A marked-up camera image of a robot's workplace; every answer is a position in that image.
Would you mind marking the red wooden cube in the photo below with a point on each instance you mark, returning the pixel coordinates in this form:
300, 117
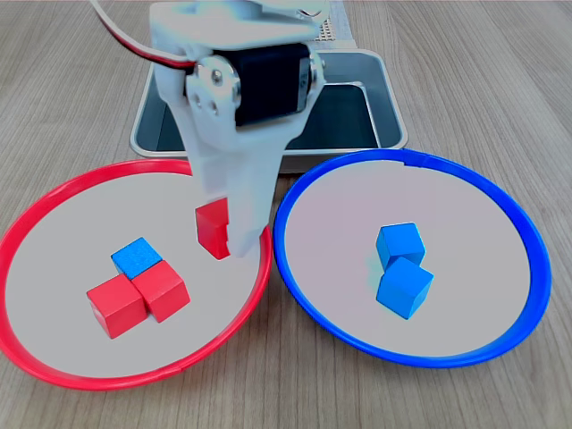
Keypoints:
116, 308
163, 290
212, 232

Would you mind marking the blue wooden cube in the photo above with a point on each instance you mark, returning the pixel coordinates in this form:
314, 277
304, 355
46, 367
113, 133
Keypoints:
136, 257
400, 241
404, 288

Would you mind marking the black tray mat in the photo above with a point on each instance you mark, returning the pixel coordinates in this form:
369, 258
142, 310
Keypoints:
339, 120

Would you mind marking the steel tray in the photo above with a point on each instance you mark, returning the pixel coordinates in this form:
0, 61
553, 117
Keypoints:
386, 111

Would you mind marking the red-rimmed white plate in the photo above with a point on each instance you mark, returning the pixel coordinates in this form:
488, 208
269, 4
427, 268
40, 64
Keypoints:
53, 290

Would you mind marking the blue-rimmed white plate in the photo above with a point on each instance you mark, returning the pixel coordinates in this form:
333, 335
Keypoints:
469, 313

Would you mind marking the pale perforated base plate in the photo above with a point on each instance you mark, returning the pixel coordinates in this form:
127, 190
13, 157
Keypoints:
328, 31

